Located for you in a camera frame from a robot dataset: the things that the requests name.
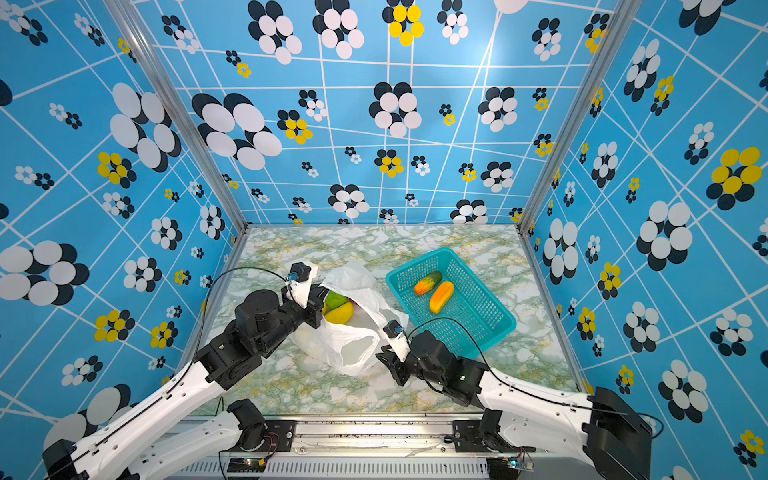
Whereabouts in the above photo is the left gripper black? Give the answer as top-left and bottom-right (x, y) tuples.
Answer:
(258, 279), (332, 356)

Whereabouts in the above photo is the white plastic bag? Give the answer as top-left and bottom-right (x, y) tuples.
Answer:
(292, 260), (409, 377)

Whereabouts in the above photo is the orange yellow mango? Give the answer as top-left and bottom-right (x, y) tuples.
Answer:
(429, 281), (455, 315)

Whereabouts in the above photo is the teal plastic basket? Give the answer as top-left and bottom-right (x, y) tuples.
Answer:
(386, 248), (517, 358)

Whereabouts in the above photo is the green orange papaya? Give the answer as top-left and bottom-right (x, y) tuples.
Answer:
(413, 271), (443, 296)

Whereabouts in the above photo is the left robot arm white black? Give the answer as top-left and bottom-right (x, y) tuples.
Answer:
(43, 283), (328, 479)

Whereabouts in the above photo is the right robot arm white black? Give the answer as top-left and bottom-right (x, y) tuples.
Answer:
(376, 331), (653, 479)

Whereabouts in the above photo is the green fruit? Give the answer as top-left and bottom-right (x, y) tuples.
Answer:
(324, 291), (349, 312)

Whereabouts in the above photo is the yellow banana bunch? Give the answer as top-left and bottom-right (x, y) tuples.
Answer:
(324, 302), (355, 325)

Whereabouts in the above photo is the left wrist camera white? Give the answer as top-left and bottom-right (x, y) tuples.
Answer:
(287, 262), (318, 308)

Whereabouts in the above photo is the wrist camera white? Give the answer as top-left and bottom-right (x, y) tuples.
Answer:
(383, 319), (410, 362)
(287, 262), (318, 308)

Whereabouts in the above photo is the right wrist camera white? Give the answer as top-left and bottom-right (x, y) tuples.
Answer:
(383, 319), (410, 362)

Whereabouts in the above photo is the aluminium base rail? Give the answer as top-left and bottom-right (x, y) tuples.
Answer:
(179, 413), (637, 480)

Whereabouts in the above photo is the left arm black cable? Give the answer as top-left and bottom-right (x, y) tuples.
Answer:
(173, 266), (292, 391)

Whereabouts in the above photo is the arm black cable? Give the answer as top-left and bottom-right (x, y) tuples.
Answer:
(173, 266), (292, 391)
(401, 316), (666, 439)

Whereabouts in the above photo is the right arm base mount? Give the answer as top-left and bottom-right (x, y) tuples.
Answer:
(443, 409), (523, 454)

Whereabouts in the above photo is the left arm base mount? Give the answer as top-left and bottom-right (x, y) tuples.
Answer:
(226, 399), (297, 453)

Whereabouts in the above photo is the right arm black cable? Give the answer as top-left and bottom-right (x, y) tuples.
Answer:
(401, 316), (666, 439)

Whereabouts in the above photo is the left aluminium corner post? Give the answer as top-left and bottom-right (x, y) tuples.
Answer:
(104, 1), (247, 235)

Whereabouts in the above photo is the aluminium corner post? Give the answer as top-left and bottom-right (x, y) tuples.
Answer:
(104, 1), (247, 235)
(520, 0), (642, 234)

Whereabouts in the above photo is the right aluminium corner post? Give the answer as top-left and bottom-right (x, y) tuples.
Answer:
(520, 0), (642, 234)

